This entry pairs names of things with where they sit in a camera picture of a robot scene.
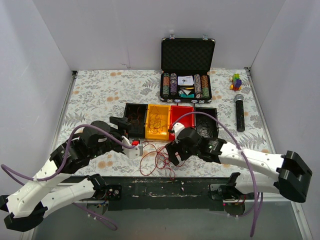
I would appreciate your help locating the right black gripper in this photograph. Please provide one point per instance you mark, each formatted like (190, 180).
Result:
(178, 150)

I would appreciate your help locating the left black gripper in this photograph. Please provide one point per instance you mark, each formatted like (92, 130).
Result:
(122, 126)

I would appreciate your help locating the black bin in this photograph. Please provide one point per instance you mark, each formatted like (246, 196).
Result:
(137, 115)
(205, 126)

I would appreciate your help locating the dark red wires yellow bin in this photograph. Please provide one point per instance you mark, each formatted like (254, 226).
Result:
(158, 120)

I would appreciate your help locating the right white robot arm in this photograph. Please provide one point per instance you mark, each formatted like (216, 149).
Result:
(284, 174)

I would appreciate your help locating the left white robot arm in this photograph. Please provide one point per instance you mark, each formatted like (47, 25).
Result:
(36, 199)

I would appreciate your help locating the floral table mat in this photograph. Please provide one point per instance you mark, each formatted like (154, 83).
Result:
(100, 94)

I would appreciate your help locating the playing card deck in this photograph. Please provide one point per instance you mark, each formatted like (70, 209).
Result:
(185, 80)

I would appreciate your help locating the black microphone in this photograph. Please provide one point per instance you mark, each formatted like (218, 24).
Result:
(239, 108)

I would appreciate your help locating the black poker chip case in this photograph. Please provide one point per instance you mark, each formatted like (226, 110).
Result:
(186, 57)

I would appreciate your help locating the colourful toy block car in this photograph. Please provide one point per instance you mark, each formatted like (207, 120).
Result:
(236, 82)

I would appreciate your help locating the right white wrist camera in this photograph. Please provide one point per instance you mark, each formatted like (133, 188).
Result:
(175, 131)

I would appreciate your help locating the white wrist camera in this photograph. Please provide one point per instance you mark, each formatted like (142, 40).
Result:
(175, 131)
(132, 151)

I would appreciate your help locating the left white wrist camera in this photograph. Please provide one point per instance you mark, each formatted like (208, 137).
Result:
(132, 151)

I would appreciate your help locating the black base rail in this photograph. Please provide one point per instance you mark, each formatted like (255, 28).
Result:
(161, 193)

